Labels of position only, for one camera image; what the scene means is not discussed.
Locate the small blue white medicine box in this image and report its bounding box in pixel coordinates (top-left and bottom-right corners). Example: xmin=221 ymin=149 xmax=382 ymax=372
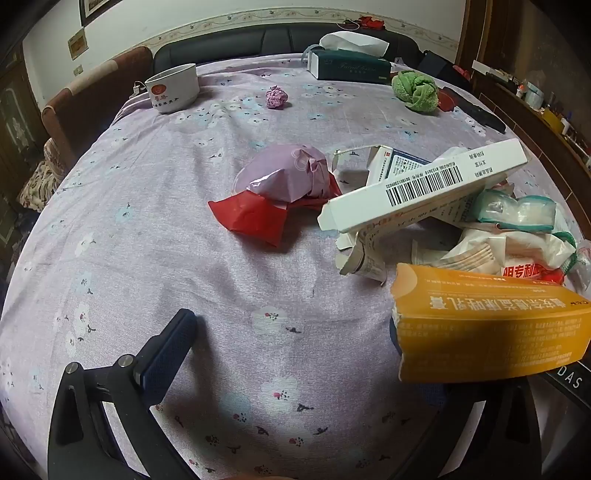
xmin=332 ymin=144 xmax=437 ymax=188

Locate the dark wooden cabinet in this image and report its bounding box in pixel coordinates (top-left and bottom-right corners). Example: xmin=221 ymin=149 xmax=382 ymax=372
xmin=0 ymin=55 xmax=49 ymax=241

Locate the red plastic bag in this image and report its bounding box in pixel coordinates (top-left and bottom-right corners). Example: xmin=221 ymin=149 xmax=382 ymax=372
xmin=208 ymin=184 xmax=343 ymax=248

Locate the pink plastic bag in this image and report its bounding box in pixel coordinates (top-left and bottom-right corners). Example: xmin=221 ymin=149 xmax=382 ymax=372
xmin=233 ymin=144 xmax=342 ymax=204

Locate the floral cushion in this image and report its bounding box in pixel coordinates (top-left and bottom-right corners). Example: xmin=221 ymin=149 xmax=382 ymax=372
xmin=17 ymin=138 xmax=63 ymax=214

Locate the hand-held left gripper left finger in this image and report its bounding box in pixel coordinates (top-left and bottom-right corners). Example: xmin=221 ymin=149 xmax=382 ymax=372
xmin=47 ymin=309 xmax=198 ymax=480

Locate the wooden door frame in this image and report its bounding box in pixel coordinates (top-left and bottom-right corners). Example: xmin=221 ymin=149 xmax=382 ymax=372
xmin=455 ymin=0 xmax=492 ymax=70

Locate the black leather sofa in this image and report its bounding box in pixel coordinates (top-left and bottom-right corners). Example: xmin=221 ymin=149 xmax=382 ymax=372
xmin=152 ymin=23 xmax=423 ymax=75

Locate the wooden sideboard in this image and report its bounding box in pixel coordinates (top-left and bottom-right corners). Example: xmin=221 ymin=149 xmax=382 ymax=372
xmin=471 ymin=58 xmax=591 ymax=204

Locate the yellow wall plaque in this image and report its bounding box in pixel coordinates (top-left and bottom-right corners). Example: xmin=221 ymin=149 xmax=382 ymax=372
xmin=68 ymin=28 xmax=89 ymax=59

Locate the long white barcode box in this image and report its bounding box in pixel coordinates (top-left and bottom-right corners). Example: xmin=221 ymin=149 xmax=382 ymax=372
xmin=318 ymin=138 xmax=528 ymax=232

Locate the framed painting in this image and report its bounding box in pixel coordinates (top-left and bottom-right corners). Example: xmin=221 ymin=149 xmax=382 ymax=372
xmin=78 ymin=0 xmax=123 ymax=27

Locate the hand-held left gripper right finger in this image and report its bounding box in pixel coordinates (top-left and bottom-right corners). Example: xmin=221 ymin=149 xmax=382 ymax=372
xmin=389 ymin=318 xmax=542 ymax=480

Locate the green white wipes packet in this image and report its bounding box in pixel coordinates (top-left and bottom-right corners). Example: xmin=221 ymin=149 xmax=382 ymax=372
xmin=470 ymin=188 xmax=558 ymax=233

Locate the green towel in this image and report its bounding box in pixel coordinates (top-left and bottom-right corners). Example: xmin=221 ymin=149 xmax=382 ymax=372
xmin=392 ymin=70 xmax=439 ymax=113

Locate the white wrapper with red label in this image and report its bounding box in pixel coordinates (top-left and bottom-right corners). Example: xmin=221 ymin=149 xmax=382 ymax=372
xmin=411 ymin=224 xmax=578 ymax=284

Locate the torn white carton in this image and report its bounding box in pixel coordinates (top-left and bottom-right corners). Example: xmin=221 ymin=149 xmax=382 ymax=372
xmin=335 ymin=228 xmax=389 ymax=283

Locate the black toy gun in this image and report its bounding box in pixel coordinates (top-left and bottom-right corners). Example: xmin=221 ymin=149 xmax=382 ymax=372
xmin=443 ymin=87 xmax=508 ymax=134

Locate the black bag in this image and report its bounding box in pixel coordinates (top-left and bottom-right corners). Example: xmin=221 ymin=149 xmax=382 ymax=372
xmin=419 ymin=48 xmax=459 ymax=80

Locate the brown armchair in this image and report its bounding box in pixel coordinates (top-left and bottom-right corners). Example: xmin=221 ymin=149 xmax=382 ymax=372
xmin=41 ymin=46 xmax=154 ymax=171

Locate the dark green tissue box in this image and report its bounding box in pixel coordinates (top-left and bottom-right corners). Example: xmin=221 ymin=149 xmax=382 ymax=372
xmin=302 ymin=32 xmax=393 ymax=80

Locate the orange cardboard box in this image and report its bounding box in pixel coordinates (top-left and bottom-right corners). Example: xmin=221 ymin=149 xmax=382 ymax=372
xmin=390 ymin=263 xmax=591 ymax=384

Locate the yellow box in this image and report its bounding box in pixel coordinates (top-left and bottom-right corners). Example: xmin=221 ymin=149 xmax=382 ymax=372
xmin=542 ymin=108 xmax=572 ymax=131

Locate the pink crumpled paper ball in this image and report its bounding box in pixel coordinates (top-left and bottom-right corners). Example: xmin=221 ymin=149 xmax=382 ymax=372
xmin=265 ymin=85 xmax=289 ymax=110

